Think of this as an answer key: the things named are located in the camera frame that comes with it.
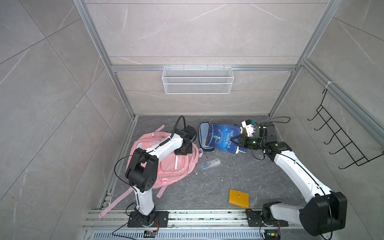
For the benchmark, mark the light blue pencil case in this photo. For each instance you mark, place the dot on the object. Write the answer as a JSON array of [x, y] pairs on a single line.
[[203, 134]]

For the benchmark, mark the aluminium mounting rail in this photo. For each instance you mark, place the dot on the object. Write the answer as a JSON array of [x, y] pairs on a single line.
[[178, 219]]

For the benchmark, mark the blue Little Prince book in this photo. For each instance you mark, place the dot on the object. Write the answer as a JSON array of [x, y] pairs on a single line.
[[219, 137]]

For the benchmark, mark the clear plastic ruler case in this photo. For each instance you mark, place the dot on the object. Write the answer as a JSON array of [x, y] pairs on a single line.
[[211, 163]]

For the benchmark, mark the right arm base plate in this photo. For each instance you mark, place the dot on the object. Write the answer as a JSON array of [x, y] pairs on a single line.
[[261, 217]]

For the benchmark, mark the yellow leather wallet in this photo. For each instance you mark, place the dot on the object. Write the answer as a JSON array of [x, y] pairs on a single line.
[[239, 199]]

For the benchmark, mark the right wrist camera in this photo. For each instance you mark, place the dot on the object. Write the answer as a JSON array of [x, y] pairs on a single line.
[[251, 127]]

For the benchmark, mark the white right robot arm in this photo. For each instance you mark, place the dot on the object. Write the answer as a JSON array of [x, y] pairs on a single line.
[[325, 211]]

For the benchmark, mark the pink student backpack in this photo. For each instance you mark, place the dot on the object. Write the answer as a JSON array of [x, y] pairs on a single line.
[[168, 168]]

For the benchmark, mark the white wire mesh basket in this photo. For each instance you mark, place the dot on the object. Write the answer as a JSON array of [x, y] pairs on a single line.
[[197, 80]]

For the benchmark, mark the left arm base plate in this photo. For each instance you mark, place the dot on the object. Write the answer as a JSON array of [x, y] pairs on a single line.
[[154, 219]]

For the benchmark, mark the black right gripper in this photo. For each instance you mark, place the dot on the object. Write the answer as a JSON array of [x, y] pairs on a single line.
[[243, 139]]

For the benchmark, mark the black wire hook rack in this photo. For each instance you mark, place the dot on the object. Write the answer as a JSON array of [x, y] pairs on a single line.
[[341, 137]]

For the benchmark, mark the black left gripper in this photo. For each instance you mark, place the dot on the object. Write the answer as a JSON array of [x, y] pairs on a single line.
[[190, 151]]

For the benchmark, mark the Animal Farm book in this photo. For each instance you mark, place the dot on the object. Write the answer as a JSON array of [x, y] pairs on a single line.
[[243, 148]]

